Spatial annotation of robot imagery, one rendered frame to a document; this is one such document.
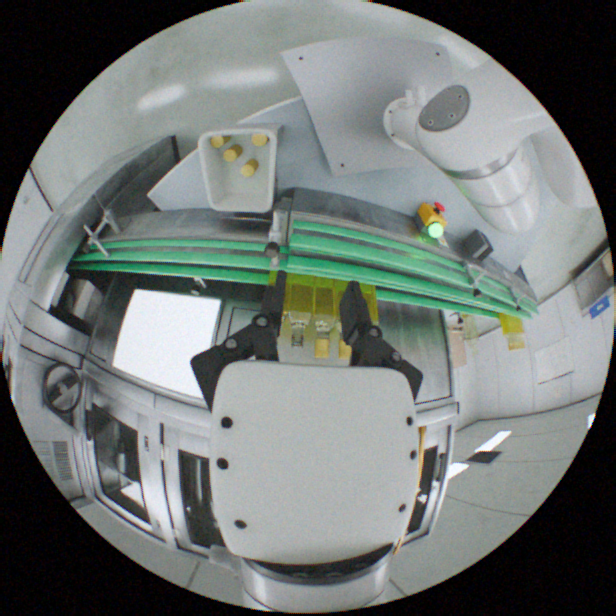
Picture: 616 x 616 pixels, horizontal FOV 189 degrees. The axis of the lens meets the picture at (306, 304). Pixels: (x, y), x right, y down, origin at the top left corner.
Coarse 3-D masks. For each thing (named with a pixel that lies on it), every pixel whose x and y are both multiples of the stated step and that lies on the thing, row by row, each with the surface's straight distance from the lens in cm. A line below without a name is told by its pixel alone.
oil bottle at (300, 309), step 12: (300, 276) 48; (312, 276) 48; (300, 288) 46; (312, 288) 46; (300, 300) 44; (312, 300) 45; (288, 312) 43; (300, 312) 43; (312, 312) 44; (300, 324) 43
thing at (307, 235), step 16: (304, 224) 44; (320, 224) 46; (304, 240) 41; (320, 240) 41; (336, 240) 43; (352, 240) 45; (368, 240) 47; (384, 240) 50; (368, 256) 43; (384, 256) 46; (400, 256) 49; (416, 256) 54; (432, 256) 59; (432, 272) 54; (448, 272) 61; (464, 272) 70; (480, 288) 75; (496, 288) 92; (528, 304) 147
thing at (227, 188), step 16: (256, 128) 43; (208, 144) 49; (224, 144) 53; (240, 144) 52; (272, 144) 42; (208, 160) 50; (224, 160) 55; (240, 160) 53; (272, 160) 43; (208, 176) 50; (224, 176) 57; (240, 176) 55; (256, 176) 54; (272, 176) 45; (208, 192) 52; (224, 192) 59; (240, 192) 58; (256, 192) 56; (272, 192) 47; (224, 208) 53; (240, 208) 52; (256, 208) 51
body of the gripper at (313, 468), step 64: (256, 384) 8; (320, 384) 8; (384, 384) 10; (256, 448) 8; (320, 448) 8; (384, 448) 9; (256, 512) 8; (320, 512) 8; (384, 512) 10; (320, 576) 9
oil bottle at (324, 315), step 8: (320, 280) 48; (328, 280) 49; (320, 288) 47; (328, 288) 48; (320, 296) 46; (328, 296) 46; (320, 304) 45; (328, 304) 45; (320, 312) 44; (328, 312) 44; (336, 312) 46; (312, 320) 45; (320, 320) 43; (328, 320) 44; (328, 328) 45
